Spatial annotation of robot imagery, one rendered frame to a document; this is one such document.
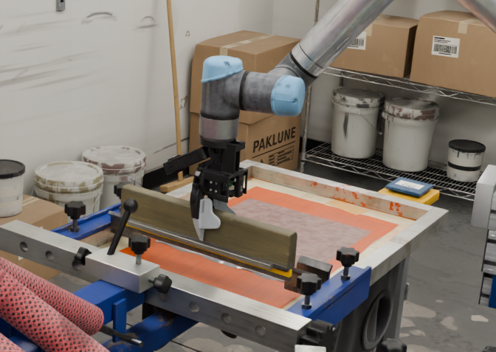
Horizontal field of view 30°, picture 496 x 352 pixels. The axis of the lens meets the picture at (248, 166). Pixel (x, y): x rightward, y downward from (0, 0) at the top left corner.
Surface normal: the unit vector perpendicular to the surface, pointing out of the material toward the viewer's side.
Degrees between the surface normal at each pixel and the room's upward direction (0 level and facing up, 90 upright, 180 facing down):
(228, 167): 90
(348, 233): 0
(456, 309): 0
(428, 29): 86
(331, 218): 0
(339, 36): 103
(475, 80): 91
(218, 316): 90
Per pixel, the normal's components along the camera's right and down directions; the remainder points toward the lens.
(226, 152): -0.53, 0.23
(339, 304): 0.85, 0.22
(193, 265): 0.07, -0.95
